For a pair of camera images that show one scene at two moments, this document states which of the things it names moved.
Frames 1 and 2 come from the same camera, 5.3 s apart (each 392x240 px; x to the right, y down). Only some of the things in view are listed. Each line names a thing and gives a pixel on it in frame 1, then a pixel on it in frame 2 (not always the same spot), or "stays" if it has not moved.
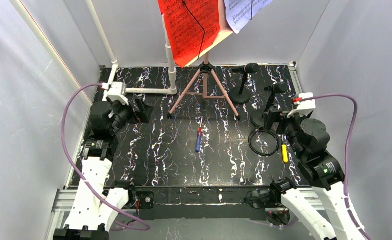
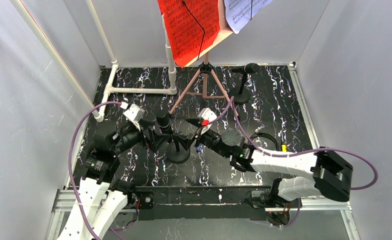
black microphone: (247, 68) stays
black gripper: (278, 87) to (163, 120)
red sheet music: (193, 27) stays
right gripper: (278, 121) to (198, 135)
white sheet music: (238, 12) stays
